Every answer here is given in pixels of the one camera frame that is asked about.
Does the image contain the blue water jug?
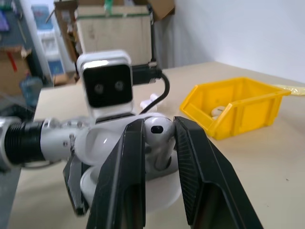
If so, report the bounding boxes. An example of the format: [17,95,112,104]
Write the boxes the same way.
[20,73,44,106]

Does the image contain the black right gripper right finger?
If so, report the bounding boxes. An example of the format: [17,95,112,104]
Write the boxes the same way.
[173,116,264,229]

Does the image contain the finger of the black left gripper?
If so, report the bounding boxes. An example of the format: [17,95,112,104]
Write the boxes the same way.
[62,155,91,217]

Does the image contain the white water dispenser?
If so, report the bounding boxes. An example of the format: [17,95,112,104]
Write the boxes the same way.
[31,4,65,75]

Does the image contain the white earbud charging case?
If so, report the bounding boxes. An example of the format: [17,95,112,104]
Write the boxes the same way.
[210,105,228,119]
[73,114,183,213]

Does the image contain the large light cardboard box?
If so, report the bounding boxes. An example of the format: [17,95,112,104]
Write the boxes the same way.
[75,4,156,72]

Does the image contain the white earbud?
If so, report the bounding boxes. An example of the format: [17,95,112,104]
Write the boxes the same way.
[143,116,176,171]
[140,93,165,108]

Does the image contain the open brown cardboard box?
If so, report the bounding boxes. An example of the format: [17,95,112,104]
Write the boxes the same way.
[133,0,176,21]

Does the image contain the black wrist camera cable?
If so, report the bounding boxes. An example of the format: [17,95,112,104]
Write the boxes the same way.
[132,61,171,115]

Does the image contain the yellow plastic bin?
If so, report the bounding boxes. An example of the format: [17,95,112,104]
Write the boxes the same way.
[179,76,292,141]

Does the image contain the black metal pole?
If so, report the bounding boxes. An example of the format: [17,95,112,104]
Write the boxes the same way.
[146,3,158,65]

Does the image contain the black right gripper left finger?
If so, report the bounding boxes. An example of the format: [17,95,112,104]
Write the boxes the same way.
[85,118,146,229]

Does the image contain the brown red-taped cardboard box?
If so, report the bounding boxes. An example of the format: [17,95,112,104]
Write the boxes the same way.
[0,46,32,96]

